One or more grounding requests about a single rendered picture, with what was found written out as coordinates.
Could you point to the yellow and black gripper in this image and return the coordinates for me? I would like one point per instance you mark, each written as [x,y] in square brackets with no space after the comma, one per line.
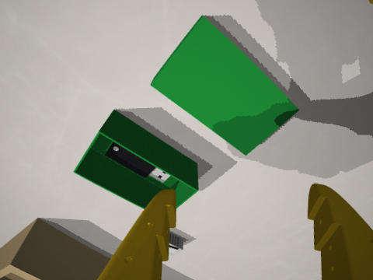
[343,237]

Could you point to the black usb stick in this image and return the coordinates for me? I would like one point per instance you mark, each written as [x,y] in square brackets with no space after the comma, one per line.
[135,163]

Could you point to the tan open tray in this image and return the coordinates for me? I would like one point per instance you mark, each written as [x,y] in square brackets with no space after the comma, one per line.
[42,252]

